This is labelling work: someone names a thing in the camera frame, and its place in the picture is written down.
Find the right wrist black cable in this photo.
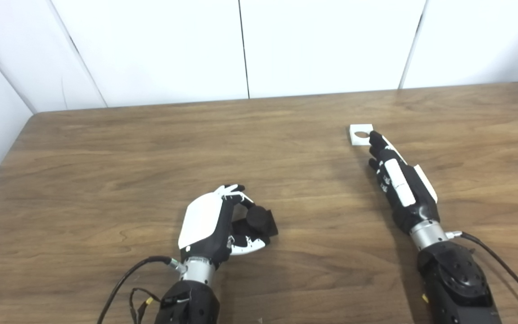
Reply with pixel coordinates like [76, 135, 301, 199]
[447, 230, 518, 324]

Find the black peg with base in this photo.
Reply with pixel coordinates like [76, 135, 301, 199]
[232, 205, 279, 248]

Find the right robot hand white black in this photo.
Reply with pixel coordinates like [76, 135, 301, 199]
[368, 130, 440, 234]

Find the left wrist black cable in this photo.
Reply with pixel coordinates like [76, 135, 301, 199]
[97, 256, 188, 324]

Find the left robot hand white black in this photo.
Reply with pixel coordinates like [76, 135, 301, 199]
[178, 184, 271, 266]

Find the white square piece with hole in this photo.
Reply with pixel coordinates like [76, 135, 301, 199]
[349, 124, 374, 146]

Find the left thin wire yellow tag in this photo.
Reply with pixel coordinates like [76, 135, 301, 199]
[129, 288, 161, 324]

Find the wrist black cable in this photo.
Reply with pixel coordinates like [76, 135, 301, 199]
[447, 230, 518, 324]
[97, 256, 188, 324]

